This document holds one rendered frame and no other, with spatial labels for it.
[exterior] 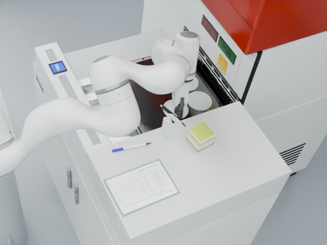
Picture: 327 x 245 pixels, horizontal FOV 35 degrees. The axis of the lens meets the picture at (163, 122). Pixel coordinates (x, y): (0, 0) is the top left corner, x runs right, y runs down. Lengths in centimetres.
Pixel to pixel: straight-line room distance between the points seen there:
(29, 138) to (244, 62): 83
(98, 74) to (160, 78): 17
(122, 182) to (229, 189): 36
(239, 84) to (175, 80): 58
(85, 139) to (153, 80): 49
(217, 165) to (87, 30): 204
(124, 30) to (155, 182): 206
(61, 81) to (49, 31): 165
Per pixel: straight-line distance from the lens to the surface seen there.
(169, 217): 166
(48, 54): 209
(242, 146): 186
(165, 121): 177
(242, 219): 199
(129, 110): 141
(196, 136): 176
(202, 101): 204
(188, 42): 175
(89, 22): 368
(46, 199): 279
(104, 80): 139
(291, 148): 266
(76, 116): 143
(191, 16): 216
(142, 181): 171
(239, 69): 194
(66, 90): 195
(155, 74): 141
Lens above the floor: 242
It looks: 51 degrees down
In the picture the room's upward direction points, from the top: 11 degrees clockwise
